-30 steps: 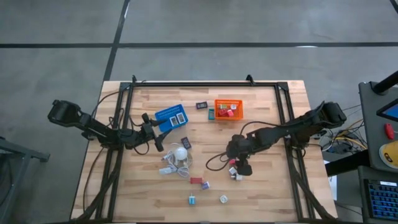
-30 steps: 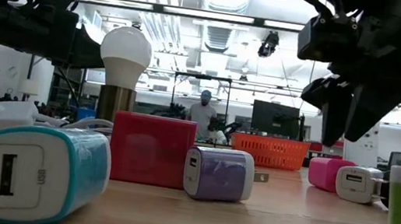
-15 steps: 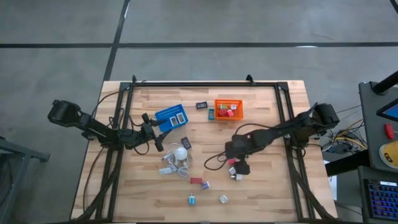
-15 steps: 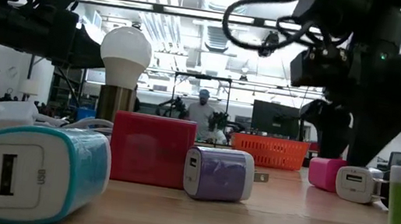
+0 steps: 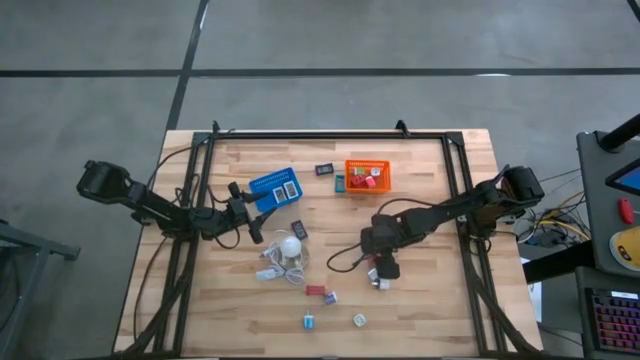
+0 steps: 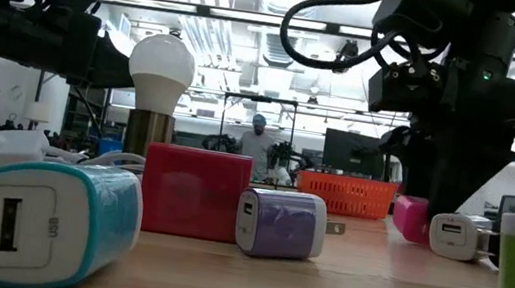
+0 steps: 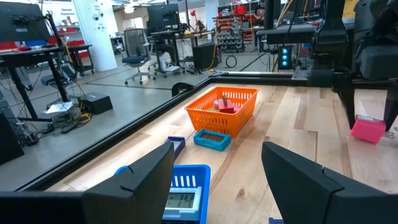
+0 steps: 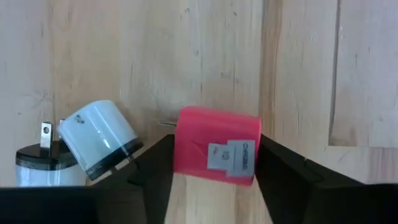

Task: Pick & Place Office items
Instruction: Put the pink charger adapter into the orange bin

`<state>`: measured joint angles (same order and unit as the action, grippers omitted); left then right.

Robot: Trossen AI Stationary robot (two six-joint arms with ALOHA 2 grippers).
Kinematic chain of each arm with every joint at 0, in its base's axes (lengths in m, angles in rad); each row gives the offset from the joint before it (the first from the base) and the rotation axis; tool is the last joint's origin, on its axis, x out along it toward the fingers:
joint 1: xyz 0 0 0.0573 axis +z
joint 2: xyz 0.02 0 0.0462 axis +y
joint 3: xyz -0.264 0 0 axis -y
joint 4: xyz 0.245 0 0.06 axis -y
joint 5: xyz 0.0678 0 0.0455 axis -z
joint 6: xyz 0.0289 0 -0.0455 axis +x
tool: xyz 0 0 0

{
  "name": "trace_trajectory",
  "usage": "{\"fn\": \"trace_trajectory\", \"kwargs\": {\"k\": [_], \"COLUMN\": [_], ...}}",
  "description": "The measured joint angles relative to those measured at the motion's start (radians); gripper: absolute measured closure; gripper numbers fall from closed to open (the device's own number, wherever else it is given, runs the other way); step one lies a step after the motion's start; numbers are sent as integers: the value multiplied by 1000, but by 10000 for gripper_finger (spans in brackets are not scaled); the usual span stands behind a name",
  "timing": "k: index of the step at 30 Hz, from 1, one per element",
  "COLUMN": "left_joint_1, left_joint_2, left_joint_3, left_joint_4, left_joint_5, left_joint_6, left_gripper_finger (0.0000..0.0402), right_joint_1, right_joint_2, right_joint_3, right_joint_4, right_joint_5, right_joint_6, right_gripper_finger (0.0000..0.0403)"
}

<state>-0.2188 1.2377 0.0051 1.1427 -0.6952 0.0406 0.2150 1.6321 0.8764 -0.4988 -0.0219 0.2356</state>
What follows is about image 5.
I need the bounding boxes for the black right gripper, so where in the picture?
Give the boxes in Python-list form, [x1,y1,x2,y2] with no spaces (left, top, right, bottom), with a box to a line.
[359,214,404,280]

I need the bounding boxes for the red mouse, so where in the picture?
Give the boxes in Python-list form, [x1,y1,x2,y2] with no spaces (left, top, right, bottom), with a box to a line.
[618,197,635,226]

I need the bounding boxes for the tablet screen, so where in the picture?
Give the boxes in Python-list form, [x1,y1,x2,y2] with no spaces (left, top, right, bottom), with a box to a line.
[604,158,640,197]

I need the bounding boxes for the white lamp cable with switch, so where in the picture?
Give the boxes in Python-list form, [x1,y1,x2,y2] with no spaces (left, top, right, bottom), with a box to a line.
[255,228,307,287]

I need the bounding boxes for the backlit black keyboard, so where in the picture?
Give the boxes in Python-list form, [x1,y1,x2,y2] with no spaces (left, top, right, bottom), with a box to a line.
[585,287,640,354]

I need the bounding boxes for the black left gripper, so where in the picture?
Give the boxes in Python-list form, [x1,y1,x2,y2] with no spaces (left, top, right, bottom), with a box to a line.
[212,181,279,246]

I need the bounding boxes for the black desk beam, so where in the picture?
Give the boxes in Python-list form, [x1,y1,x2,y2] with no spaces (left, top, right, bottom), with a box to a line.
[522,239,596,285]

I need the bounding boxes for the white paper sheet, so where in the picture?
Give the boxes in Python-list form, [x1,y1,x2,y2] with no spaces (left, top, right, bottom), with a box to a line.
[519,257,544,324]

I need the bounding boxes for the white bulb lamp brass socket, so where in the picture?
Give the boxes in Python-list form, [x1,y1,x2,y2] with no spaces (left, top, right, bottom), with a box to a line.
[277,234,311,271]

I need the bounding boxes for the brown hanging cable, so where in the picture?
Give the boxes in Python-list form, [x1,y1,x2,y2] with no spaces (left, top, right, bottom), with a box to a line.
[132,234,169,344]

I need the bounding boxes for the black aluminium table frame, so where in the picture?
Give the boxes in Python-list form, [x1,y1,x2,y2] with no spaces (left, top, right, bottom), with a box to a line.
[112,119,544,359]

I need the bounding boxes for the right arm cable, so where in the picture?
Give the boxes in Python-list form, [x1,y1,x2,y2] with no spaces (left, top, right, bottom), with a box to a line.
[326,197,436,274]

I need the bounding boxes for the black diagonal pole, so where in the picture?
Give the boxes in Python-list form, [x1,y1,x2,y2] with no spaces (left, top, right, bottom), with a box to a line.
[598,112,640,154]

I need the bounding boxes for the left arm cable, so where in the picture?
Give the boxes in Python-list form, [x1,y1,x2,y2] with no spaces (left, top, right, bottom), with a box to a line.
[147,128,242,250]

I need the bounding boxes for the grey metal stand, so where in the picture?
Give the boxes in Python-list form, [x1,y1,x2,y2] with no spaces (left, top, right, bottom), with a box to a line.
[0,218,81,360]

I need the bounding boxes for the orange plastic basket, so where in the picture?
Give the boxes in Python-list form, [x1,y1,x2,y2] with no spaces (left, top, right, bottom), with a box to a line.
[343,158,392,195]

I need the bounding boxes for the yellow cable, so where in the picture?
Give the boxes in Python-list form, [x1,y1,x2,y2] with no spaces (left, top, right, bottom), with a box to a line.
[542,219,591,241]

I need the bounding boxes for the yellow black round device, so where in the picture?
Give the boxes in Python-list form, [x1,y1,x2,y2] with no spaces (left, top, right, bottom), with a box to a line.
[608,225,640,274]

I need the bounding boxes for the grey operator desk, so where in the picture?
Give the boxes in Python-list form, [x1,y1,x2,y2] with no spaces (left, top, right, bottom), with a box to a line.
[574,128,640,360]

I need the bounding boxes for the tangled floor cables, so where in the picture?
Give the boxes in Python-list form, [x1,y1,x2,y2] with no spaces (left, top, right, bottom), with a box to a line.
[512,169,594,251]

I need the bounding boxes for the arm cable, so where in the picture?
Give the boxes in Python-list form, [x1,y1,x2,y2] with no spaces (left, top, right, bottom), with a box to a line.
[326,197,436,274]
[147,128,242,250]

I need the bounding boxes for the blue plastic basket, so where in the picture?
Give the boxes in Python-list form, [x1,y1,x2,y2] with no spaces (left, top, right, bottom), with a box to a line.
[248,166,304,213]

